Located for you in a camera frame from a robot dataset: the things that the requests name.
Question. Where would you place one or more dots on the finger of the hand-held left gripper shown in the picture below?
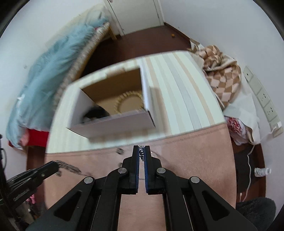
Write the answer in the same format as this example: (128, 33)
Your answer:
(47, 168)

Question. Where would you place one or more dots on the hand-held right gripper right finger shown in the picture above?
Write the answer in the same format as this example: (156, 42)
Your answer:
(145, 177)

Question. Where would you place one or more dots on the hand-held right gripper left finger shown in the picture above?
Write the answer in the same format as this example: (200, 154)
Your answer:
(137, 177)

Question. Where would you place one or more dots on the brown tassel jewelry piece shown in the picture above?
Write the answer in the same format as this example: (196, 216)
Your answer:
(68, 167)

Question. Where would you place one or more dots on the white cardboard box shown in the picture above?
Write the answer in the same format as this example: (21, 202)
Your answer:
(117, 126)

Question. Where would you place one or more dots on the pink table mat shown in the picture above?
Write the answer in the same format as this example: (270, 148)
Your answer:
(199, 160)

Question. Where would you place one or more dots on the black item in box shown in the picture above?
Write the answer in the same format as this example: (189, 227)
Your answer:
(96, 113)

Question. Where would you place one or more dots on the gold rimmed round plate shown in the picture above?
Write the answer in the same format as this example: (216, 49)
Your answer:
(117, 104)

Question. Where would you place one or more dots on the striped tablecloth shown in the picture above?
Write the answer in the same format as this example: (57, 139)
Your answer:
(177, 93)

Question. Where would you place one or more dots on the dark bag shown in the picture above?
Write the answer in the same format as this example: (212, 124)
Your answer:
(241, 168)

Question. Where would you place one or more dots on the blue fluffy blanket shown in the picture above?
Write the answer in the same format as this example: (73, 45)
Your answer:
(51, 71)

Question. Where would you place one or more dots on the red floral cloth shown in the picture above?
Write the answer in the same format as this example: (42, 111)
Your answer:
(235, 126)

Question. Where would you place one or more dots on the small white bottle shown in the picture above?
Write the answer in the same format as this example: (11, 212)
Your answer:
(261, 172)

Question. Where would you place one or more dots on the white cloth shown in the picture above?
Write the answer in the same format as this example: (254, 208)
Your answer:
(239, 108)

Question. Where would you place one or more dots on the grey fuzzy cushion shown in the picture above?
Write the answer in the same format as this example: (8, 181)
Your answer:
(257, 213)

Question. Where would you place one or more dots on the checkered beige blanket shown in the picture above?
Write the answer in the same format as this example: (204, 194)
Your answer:
(224, 73)

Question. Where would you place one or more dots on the white door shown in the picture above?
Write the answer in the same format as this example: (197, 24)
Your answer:
(135, 15)

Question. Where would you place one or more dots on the white wall socket strip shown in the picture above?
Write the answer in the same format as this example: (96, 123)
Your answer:
(261, 97)

